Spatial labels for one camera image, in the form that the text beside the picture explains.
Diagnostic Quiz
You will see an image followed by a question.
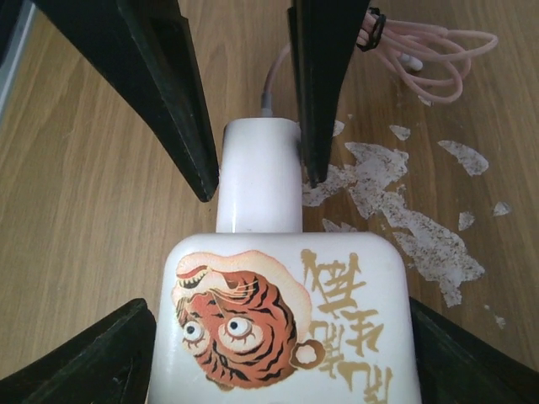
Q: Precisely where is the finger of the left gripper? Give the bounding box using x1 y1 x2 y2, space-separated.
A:
287 0 370 187
35 0 219 202

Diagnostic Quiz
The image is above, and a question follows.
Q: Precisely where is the white usb charger plug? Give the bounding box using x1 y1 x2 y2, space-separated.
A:
216 118 302 233

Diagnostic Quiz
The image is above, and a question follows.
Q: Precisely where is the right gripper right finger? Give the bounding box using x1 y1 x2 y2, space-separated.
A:
409 298 538 403

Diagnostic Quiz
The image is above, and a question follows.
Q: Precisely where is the pink charger cable bundle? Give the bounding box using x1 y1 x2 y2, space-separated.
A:
259 8 499 120

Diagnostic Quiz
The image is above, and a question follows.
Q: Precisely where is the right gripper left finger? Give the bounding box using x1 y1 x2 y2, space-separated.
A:
1 298 156 403

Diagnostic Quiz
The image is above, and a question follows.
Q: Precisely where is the white cube socket tiger sticker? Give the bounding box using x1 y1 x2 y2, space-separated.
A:
148 232 422 403

